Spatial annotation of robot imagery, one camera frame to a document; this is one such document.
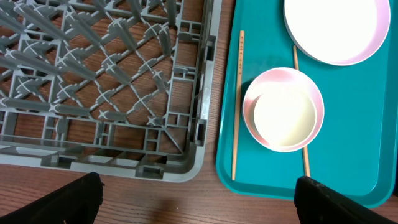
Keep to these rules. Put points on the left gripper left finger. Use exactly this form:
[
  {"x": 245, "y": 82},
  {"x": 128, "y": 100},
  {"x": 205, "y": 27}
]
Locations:
[{"x": 76, "y": 202}]

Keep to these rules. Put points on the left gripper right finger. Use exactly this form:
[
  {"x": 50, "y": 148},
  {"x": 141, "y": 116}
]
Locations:
[{"x": 319, "y": 204}]

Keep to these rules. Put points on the wooden chopstick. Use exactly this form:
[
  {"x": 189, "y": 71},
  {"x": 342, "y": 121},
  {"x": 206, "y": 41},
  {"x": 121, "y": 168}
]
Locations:
[
  {"x": 305, "y": 153},
  {"x": 237, "y": 106}
]

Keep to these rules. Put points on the pink small bowl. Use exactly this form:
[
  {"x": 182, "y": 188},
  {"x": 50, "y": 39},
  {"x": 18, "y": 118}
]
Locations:
[{"x": 282, "y": 75}]

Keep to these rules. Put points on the grey plastic dishwasher rack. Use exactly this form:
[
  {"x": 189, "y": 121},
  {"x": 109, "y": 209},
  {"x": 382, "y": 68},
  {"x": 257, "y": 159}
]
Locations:
[{"x": 121, "y": 88}]

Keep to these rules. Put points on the teal plastic serving tray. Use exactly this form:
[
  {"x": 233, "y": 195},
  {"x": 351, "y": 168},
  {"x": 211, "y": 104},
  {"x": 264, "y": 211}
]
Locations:
[{"x": 355, "y": 152}]

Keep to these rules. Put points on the large white round plate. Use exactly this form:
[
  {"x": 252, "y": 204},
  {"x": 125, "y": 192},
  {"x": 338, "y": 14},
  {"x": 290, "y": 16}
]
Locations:
[{"x": 338, "y": 32}]

